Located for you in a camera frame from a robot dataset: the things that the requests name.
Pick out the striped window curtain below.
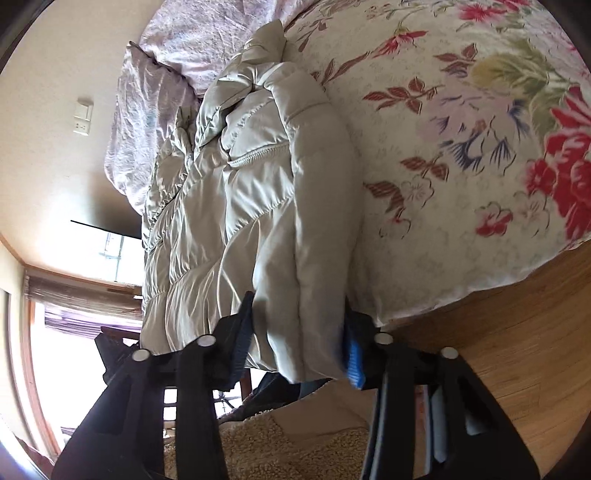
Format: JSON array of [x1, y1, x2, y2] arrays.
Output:
[[25, 273, 145, 330]]

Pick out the cream fluffy rug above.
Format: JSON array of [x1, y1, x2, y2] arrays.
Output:
[[163, 406, 376, 480]]

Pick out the dark clothing pile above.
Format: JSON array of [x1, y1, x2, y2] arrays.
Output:
[[217, 369, 305, 423]]

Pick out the beige puffer jacket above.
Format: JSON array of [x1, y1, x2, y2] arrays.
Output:
[[139, 19, 365, 384]]

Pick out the floral bed sheet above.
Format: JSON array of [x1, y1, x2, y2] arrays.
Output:
[[281, 0, 591, 329]]

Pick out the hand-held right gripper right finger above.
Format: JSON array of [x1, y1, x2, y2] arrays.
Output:
[[342, 309, 541, 480]]

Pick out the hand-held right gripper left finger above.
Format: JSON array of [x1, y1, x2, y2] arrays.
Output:
[[51, 291, 257, 480]]

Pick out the wooden window frame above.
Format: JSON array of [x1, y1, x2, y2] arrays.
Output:
[[0, 235, 63, 462]]

